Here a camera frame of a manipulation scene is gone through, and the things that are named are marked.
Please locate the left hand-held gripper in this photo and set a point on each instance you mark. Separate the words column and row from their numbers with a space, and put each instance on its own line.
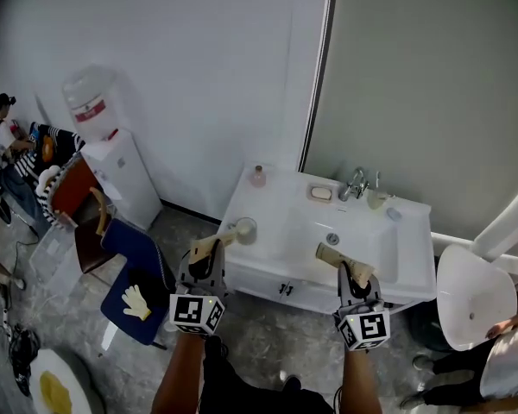
column 190, row 313

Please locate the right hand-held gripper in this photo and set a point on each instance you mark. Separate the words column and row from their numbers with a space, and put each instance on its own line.
column 371, row 326

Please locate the cream plastic tube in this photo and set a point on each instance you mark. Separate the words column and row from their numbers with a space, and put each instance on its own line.
column 203, row 246
column 336, row 257

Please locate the person's left forearm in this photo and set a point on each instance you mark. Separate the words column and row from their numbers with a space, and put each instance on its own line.
column 177, row 378

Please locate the person's right forearm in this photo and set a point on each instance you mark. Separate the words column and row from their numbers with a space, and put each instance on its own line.
column 362, row 382

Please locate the black cloth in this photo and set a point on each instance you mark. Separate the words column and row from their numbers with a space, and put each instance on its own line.
column 149, row 283

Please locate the white vanity cabinet with sink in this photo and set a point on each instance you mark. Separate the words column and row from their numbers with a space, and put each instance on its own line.
column 311, row 231

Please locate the dark round bin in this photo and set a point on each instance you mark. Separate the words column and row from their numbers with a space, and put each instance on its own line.
column 425, row 330

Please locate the small round grey dish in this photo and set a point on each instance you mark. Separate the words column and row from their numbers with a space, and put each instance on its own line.
column 394, row 214

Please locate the white work glove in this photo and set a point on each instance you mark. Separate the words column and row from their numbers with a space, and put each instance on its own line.
column 136, row 303

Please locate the blue chair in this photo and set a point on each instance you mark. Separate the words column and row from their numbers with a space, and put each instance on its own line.
column 127, row 248

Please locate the clear glass tumbler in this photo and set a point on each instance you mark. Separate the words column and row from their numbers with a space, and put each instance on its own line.
column 376, row 200

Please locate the small pink glass bottle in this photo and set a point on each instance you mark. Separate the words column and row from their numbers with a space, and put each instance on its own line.
column 258, row 179

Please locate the chrome faucet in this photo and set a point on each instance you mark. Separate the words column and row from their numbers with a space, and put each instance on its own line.
column 354, row 186

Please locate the pink soap dish with soap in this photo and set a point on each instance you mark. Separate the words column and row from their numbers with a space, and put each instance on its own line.
column 320, row 193

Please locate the white bathtub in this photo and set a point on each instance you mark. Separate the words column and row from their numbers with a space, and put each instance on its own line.
column 475, row 291

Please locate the white water dispenser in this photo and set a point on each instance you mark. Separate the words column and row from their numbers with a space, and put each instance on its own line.
column 125, row 179

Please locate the person's black trousers and shoes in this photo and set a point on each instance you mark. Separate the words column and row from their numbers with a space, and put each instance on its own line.
column 241, row 390

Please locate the clear plastic storage box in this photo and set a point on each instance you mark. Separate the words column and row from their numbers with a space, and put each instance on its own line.
column 54, row 261

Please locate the white round cushion yellow centre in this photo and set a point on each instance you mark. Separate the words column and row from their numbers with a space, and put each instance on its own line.
column 56, row 386

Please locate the clear water bottle red label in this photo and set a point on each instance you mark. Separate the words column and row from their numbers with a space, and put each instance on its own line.
column 92, row 97

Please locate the striped blanket with flowers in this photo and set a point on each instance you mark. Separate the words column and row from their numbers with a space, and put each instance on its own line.
column 30, row 166

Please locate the white power strip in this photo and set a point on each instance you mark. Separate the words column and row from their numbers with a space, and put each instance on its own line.
column 6, row 324

